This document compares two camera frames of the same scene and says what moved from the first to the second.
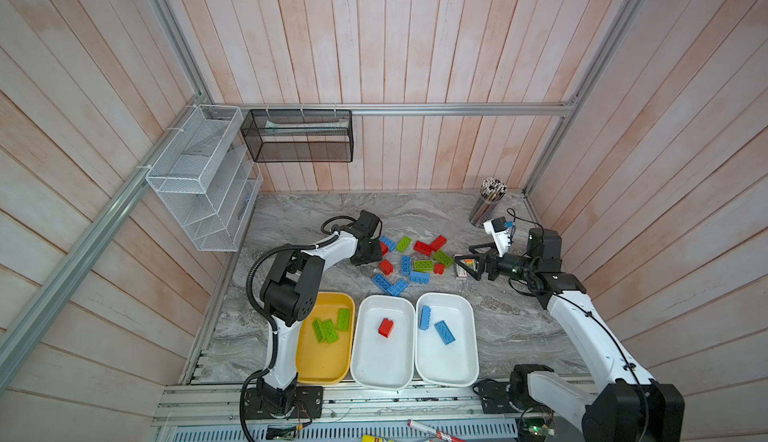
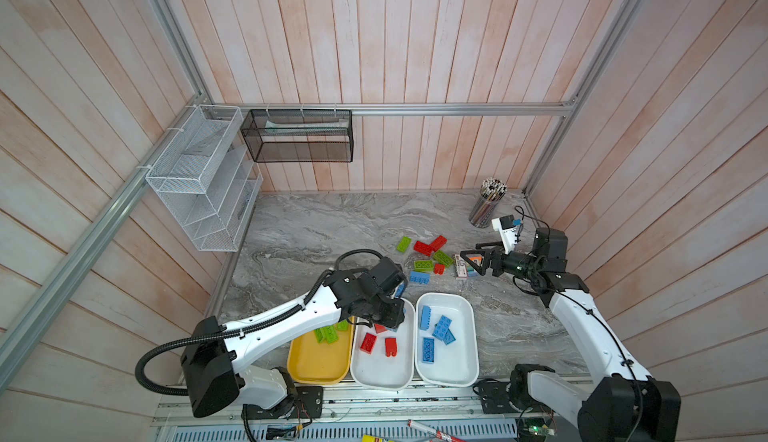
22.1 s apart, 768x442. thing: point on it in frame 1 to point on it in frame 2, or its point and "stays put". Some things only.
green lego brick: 421,266 stays put
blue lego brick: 425,318 stays put
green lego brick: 443,258 stays put
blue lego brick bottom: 445,334 to 428,350
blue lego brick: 390,244 to 442,330
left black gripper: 375,257 to 398,319
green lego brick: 321,329 stays put
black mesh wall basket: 300,135 stays put
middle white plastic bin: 383,344 stays put
